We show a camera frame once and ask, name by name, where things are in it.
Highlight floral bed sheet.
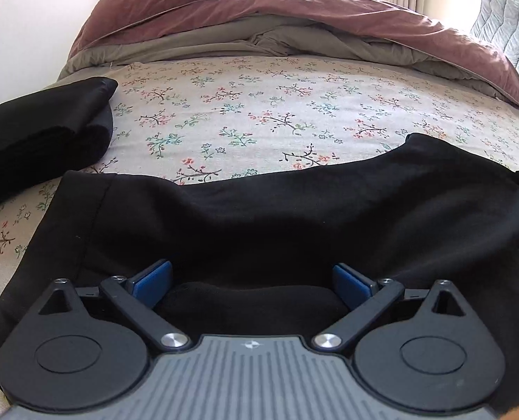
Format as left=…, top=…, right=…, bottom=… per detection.
left=0, top=55, right=519, bottom=346

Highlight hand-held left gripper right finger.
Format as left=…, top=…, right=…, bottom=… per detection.
left=311, top=264, right=465, bottom=353

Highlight black pants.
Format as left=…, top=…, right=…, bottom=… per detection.
left=0, top=132, right=519, bottom=420
left=0, top=76, right=119, bottom=213

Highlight mauve duvet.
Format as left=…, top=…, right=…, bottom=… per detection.
left=56, top=0, right=519, bottom=117

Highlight grey quilted pillow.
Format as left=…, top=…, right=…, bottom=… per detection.
left=469, top=0, right=519, bottom=102

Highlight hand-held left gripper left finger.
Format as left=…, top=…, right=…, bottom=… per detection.
left=38, top=260, right=191, bottom=351

